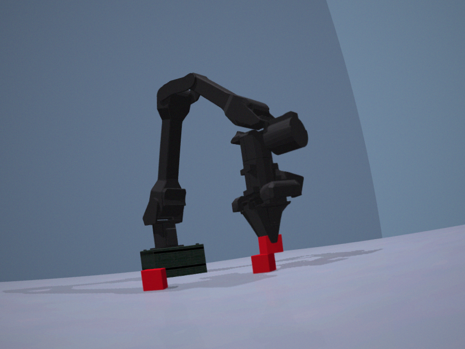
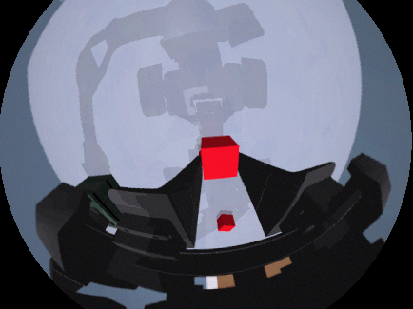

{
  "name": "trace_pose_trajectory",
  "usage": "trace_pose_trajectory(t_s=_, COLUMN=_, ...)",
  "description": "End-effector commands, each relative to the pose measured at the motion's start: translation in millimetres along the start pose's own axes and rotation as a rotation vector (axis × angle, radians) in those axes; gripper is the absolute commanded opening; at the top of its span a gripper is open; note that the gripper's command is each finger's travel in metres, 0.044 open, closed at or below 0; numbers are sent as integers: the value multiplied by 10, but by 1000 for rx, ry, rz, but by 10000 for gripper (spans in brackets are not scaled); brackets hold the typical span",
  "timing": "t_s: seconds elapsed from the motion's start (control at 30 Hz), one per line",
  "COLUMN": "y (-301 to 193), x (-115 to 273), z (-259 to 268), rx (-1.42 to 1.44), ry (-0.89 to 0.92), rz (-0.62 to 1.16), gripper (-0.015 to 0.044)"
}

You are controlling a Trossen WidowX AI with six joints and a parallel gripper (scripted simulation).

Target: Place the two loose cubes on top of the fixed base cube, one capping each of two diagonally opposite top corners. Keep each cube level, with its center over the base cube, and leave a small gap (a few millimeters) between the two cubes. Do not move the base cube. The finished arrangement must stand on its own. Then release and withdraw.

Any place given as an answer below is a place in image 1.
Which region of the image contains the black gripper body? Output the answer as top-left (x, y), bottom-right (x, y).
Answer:
top-left (232, 157), bottom-right (302, 212)

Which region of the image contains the red cube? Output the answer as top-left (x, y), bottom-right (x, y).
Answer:
top-left (251, 253), bottom-right (277, 274)
top-left (141, 268), bottom-right (168, 291)
top-left (258, 234), bottom-right (283, 254)

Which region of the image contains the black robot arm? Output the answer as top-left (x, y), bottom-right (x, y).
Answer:
top-left (142, 73), bottom-right (308, 249)

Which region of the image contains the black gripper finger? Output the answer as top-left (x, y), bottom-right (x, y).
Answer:
top-left (241, 209), bottom-right (268, 237)
top-left (255, 201), bottom-right (291, 243)

